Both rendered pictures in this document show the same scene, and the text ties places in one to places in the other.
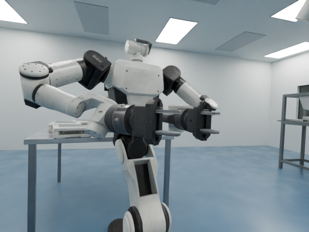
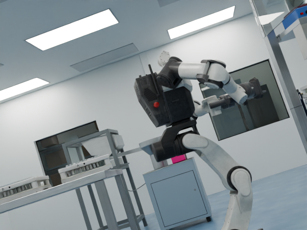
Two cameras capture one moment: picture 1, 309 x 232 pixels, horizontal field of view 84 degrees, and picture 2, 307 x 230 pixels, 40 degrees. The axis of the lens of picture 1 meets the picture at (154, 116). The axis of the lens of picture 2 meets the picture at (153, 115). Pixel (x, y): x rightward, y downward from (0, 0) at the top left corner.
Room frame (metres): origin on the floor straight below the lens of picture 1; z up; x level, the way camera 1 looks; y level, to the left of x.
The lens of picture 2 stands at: (0.21, 2.44, 0.82)
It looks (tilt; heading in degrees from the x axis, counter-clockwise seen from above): 7 degrees up; 290
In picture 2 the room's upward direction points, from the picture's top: 18 degrees counter-clockwise
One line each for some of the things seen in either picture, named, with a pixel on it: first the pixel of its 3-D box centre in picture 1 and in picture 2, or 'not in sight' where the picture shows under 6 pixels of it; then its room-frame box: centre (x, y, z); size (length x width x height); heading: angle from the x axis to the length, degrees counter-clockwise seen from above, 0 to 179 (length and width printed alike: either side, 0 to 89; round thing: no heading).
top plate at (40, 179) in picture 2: (65, 124); (18, 185); (1.57, 0.81, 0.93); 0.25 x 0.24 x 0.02; 112
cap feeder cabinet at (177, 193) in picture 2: not in sight; (178, 194); (2.01, -2.49, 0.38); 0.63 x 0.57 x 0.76; 14
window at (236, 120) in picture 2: not in sight; (243, 100); (1.26, -5.31, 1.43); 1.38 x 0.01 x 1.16; 14
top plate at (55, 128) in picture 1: (71, 127); (84, 164); (1.30, 0.63, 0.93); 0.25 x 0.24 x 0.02; 122
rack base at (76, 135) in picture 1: (71, 133); (87, 174); (1.30, 0.63, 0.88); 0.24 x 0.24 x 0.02; 32
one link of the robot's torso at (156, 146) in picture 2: (128, 139); (175, 140); (0.97, 0.14, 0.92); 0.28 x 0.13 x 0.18; 28
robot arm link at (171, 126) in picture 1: (175, 120); (218, 105); (0.71, -0.09, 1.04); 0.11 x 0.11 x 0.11; 20
